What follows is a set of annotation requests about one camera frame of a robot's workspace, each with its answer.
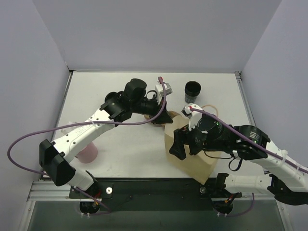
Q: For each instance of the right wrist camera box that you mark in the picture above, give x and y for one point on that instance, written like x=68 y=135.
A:
x=194 y=113

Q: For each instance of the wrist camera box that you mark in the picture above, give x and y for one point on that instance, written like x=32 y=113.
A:
x=194 y=113
x=163 y=90

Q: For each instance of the tan paper bag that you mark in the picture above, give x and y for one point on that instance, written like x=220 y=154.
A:
x=198 y=167

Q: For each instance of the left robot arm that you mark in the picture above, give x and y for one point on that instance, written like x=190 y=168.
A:
x=55 y=156

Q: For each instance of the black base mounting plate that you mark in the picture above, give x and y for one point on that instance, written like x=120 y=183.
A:
x=155 y=194

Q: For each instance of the brown pulp cup carrier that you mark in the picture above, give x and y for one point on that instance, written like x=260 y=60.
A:
x=172 y=113

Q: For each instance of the pink straw holder cup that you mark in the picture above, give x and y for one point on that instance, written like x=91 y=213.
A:
x=88 y=154

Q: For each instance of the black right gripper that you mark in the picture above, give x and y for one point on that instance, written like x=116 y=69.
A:
x=186 y=138

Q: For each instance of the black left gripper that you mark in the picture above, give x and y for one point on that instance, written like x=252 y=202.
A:
x=158 y=113

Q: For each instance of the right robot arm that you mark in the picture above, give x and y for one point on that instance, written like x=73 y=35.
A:
x=287 y=180

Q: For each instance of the stack of black cups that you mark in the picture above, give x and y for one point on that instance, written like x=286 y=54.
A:
x=192 y=90

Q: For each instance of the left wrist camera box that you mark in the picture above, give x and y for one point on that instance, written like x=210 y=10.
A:
x=163 y=90

